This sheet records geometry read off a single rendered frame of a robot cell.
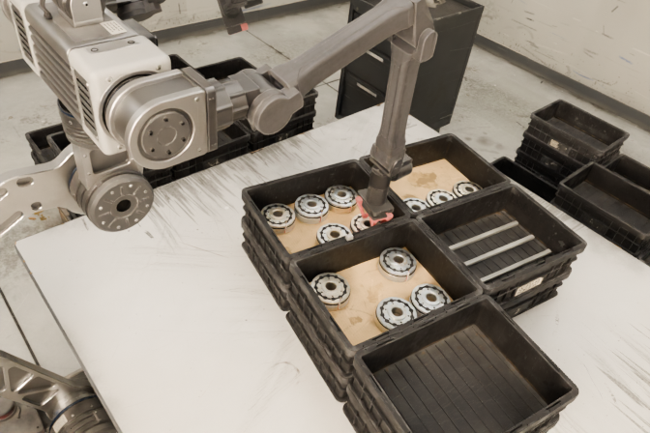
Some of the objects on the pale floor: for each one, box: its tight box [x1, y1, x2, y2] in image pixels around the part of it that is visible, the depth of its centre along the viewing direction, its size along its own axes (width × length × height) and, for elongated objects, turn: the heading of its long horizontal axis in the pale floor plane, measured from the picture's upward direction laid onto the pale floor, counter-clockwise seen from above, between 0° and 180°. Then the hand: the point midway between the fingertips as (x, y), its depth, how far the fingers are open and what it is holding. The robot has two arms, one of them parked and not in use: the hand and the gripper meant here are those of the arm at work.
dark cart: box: [335, 0, 485, 132], centre depth 326 cm, size 60×45×90 cm
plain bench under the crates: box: [15, 102, 650, 433], centre depth 184 cm, size 160×160×70 cm
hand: (369, 222), depth 159 cm, fingers open, 6 cm apart
